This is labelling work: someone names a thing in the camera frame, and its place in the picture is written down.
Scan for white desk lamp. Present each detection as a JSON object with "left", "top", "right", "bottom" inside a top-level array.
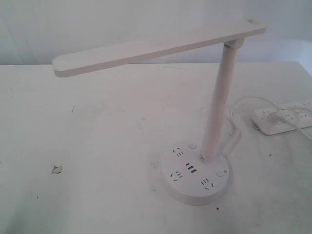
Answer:
[{"left": 52, "top": 19, "right": 266, "bottom": 206}]

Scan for white plug in strip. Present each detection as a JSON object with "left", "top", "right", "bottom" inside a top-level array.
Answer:
[{"left": 267, "top": 111, "right": 291, "bottom": 125}]

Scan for white power strip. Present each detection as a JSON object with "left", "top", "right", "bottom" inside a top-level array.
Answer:
[{"left": 252, "top": 101, "right": 312, "bottom": 136}]

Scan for white plug and cable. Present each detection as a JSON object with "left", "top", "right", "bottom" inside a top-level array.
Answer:
[{"left": 215, "top": 97, "right": 275, "bottom": 160}]

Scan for white power strip cable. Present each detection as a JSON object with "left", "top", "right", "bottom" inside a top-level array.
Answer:
[{"left": 284, "top": 117, "right": 312, "bottom": 141}]

